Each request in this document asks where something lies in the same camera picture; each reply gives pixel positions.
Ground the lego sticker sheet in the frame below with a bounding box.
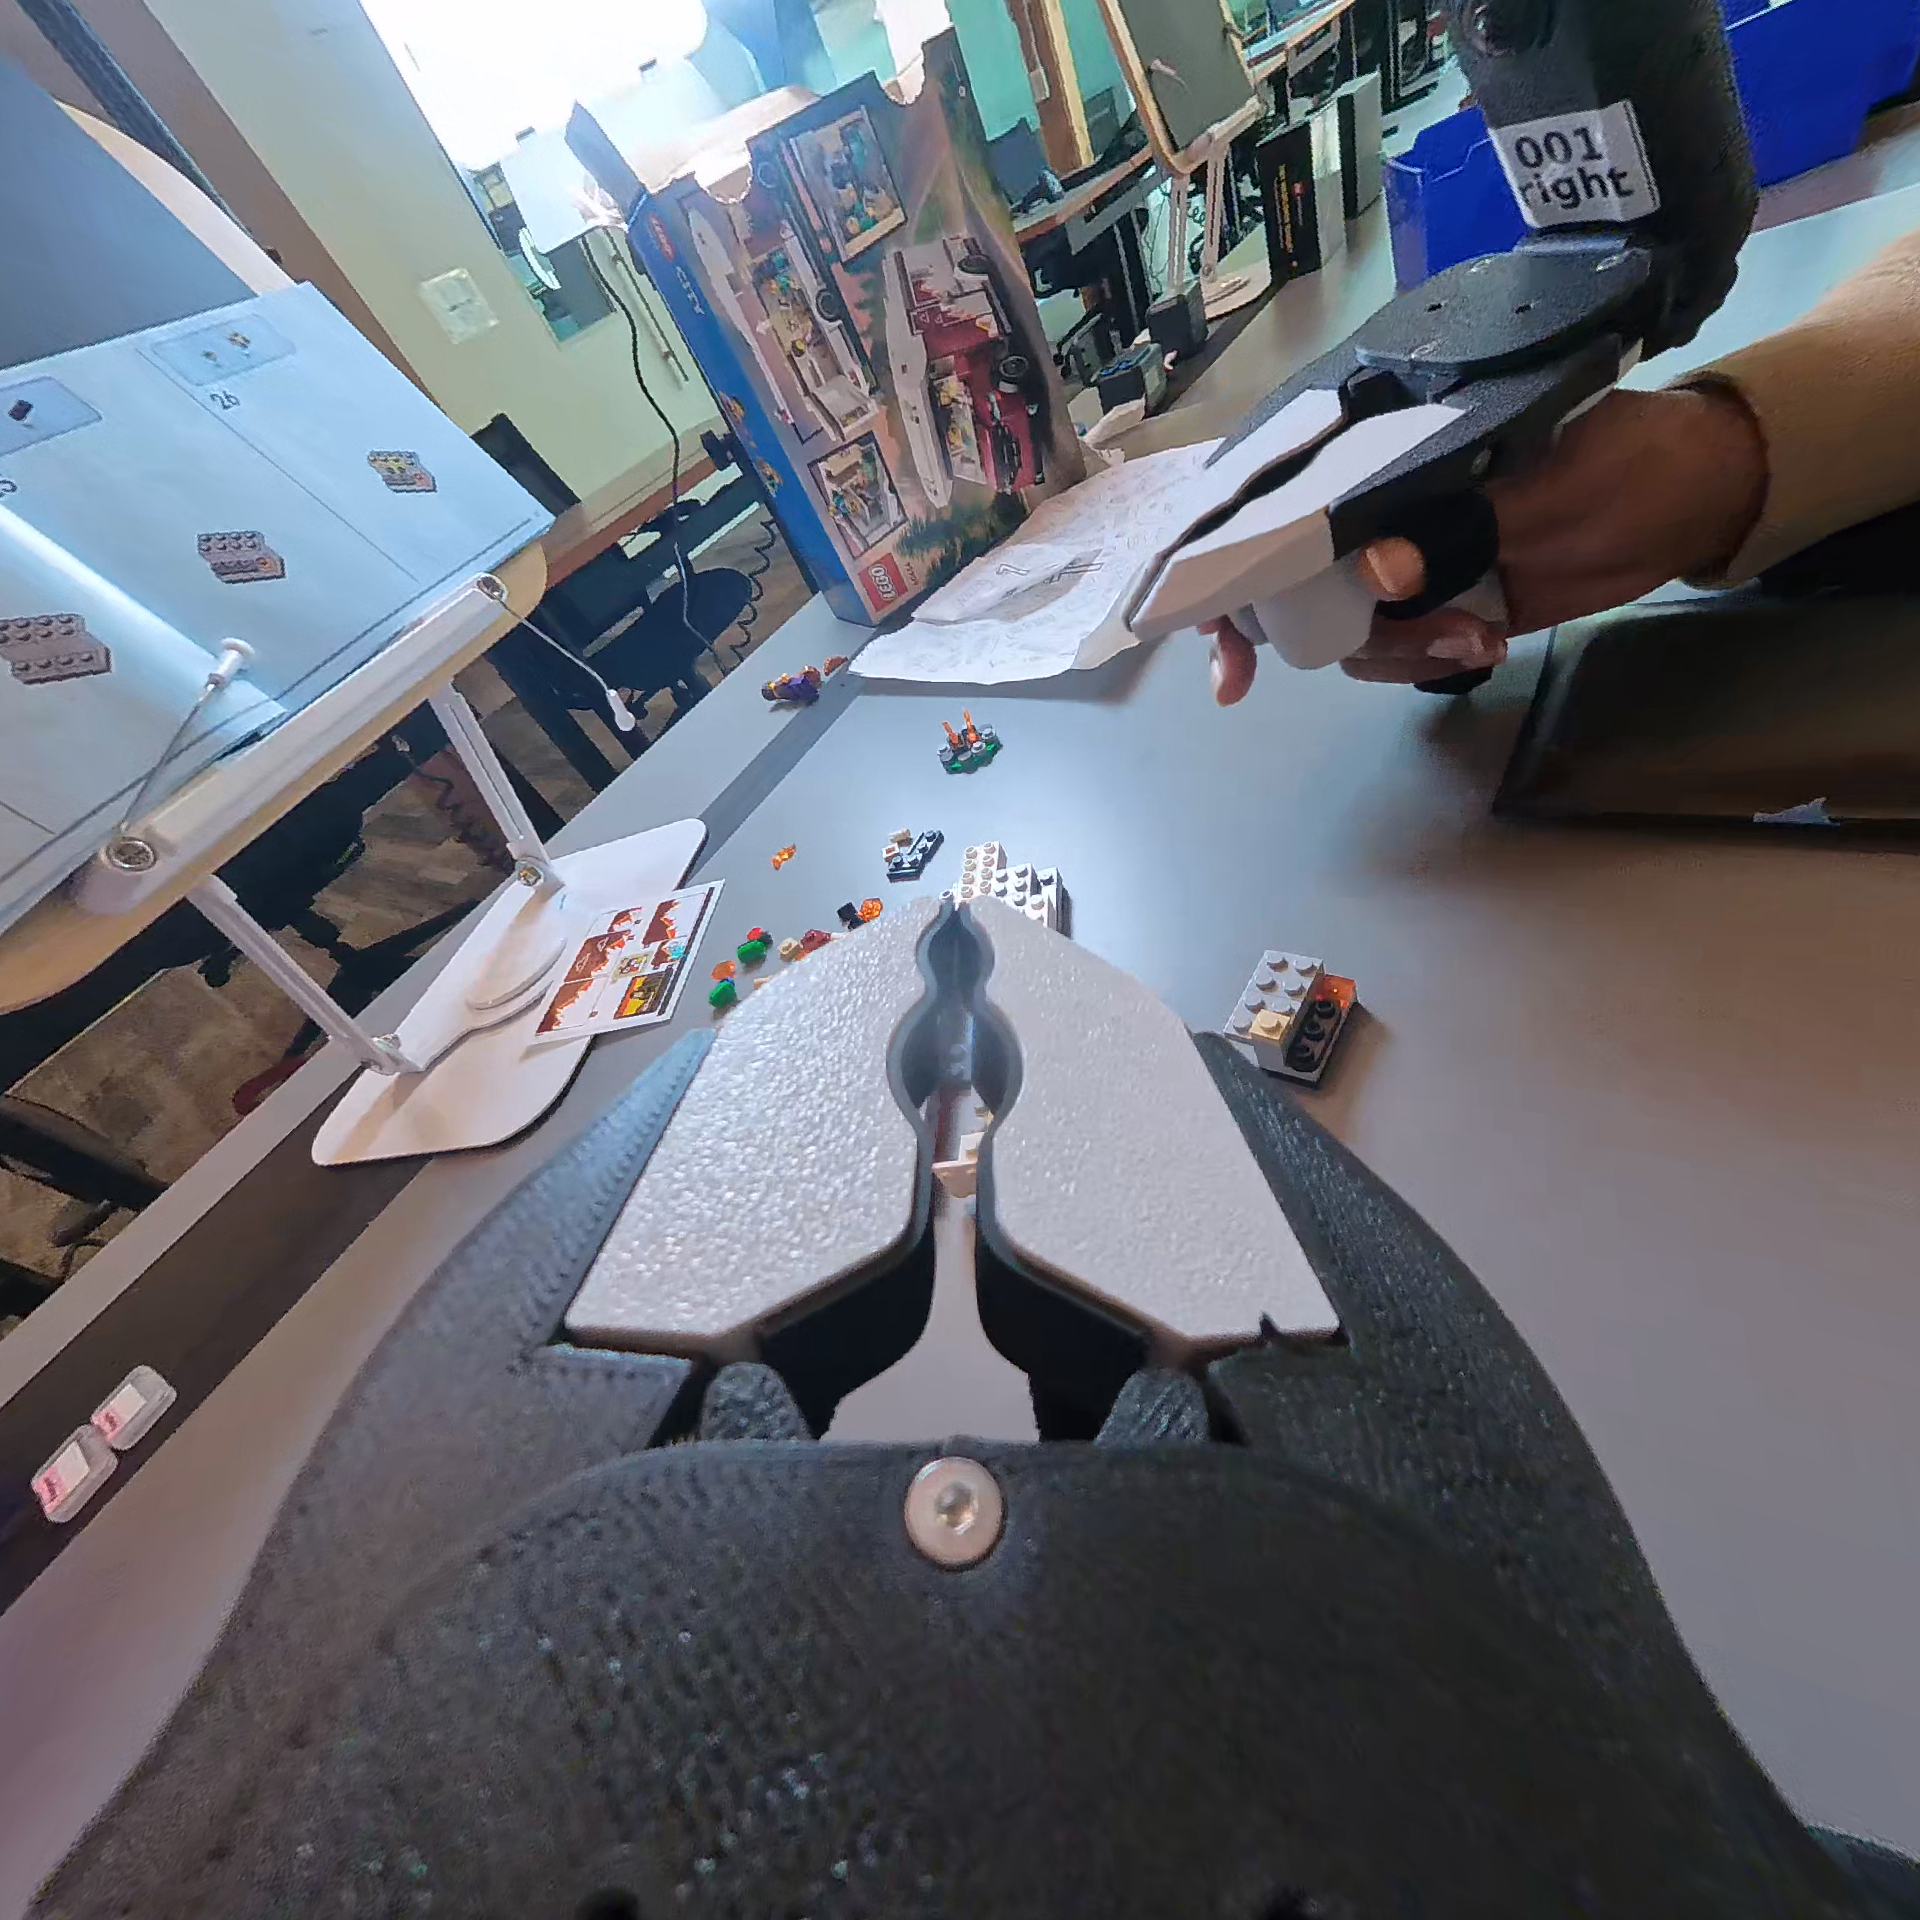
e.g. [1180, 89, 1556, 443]
[535, 881, 726, 1041]

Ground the person's right forearm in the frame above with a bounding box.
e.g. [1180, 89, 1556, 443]
[1686, 224, 1920, 589]

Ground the person's right hand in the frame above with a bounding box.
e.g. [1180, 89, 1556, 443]
[1204, 382, 1769, 710]

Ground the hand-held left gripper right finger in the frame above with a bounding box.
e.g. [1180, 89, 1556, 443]
[960, 897, 1344, 1369]

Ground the blue plastic bin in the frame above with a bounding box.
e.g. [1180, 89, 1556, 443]
[1381, 0, 1920, 297]

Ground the black printed box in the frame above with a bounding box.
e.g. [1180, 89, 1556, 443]
[1256, 66, 1385, 282]

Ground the colourful lego set box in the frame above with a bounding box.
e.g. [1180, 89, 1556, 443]
[625, 66, 1085, 626]

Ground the long grey lego build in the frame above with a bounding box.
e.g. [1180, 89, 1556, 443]
[928, 838, 1077, 1203]

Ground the small grey lego assembly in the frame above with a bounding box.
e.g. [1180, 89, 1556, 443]
[1222, 948, 1360, 1089]

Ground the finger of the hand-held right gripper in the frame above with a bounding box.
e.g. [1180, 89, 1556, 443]
[1200, 392, 1360, 513]
[1125, 402, 1487, 645]

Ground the pile of lego pieces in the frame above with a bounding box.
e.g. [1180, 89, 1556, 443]
[701, 824, 951, 1010]

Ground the white book stand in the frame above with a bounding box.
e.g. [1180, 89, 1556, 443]
[0, 105, 711, 1169]

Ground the black office chair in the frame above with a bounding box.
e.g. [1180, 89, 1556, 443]
[470, 411, 755, 798]

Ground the printed white paper bag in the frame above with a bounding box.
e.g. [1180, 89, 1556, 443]
[847, 440, 1251, 694]

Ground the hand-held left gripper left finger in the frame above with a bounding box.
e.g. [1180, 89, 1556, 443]
[561, 897, 963, 1360]

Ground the instruction booklet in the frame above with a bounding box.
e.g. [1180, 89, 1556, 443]
[0, 286, 557, 933]

